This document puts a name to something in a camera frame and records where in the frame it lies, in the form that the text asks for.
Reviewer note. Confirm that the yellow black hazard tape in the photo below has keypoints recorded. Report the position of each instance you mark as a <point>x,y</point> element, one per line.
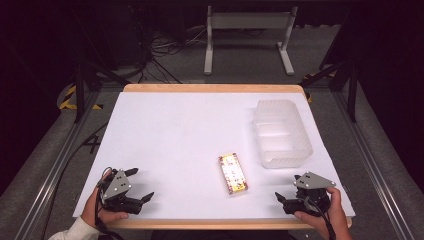
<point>309,97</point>
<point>68,106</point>

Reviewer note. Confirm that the black tripod stand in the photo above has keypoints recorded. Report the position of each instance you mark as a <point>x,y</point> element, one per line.
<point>80,93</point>
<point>351,96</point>

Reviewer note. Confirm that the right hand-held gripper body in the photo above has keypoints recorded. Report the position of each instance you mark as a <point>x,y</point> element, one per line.
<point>310,195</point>

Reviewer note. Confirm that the yellow red snack packet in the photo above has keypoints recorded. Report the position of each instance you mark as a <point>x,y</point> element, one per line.
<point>233,173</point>

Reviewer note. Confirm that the white metal stand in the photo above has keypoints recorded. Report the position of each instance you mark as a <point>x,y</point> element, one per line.
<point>250,20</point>

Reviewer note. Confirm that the aluminium floor rail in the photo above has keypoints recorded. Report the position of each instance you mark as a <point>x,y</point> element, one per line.
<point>50,186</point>
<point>376,180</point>

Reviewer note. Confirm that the person's left hand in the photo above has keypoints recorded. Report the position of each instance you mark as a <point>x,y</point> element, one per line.
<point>89,210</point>

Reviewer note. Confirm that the translucent plastic container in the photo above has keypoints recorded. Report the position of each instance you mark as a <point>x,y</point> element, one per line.
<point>281,133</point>

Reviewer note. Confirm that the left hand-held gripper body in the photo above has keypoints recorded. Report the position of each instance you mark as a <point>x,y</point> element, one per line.
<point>116,186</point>

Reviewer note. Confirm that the white table sheet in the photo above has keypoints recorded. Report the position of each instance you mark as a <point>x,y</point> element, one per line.
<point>166,133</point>

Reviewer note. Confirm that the person's right hand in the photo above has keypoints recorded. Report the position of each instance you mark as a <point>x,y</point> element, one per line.
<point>330,216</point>

